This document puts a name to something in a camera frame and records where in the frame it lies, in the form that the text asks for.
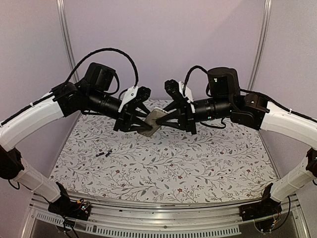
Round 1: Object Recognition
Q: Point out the right camera black cable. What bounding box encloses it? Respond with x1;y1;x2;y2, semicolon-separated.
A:
182;65;210;86

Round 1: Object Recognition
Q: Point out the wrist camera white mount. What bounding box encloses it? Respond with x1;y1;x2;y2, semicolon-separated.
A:
164;79;194;103
118;86;151;113

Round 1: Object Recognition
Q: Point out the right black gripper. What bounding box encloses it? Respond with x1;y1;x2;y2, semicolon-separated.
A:
155;96;233;135

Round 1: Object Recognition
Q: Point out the right aluminium frame post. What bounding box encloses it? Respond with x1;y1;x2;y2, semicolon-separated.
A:
247;0;272;90

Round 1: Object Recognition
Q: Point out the floral patterned table mat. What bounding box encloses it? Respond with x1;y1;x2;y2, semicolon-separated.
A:
50;115;277;203

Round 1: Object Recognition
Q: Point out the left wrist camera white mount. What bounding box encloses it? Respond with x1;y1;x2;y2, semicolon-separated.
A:
118;86;151;113

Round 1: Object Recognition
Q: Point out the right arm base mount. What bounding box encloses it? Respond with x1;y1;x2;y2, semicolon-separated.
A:
239;183;282;221

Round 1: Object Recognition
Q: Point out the white remote control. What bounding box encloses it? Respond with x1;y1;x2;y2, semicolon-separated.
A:
137;107;168;137

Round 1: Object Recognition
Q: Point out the left aluminium frame post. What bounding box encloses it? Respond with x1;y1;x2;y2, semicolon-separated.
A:
56;0;75;70

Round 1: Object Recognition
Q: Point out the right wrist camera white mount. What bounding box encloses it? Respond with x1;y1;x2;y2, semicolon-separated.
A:
164;79;194;103

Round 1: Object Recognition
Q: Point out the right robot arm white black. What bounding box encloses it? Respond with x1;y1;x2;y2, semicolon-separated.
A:
156;65;317;216

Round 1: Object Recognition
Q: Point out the aluminium frame post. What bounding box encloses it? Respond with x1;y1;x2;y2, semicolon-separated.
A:
247;0;272;90
56;0;75;70

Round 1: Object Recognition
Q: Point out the front aluminium rail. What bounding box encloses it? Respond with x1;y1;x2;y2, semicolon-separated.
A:
21;192;311;238

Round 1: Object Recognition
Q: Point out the camera black cable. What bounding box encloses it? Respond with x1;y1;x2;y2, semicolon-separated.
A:
182;65;210;86
65;48;139;87

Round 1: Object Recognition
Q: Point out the left camera black cable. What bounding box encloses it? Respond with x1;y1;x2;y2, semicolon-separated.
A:
65;48;139;87

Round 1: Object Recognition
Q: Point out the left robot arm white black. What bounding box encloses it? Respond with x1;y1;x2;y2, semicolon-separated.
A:
0;62;152;215

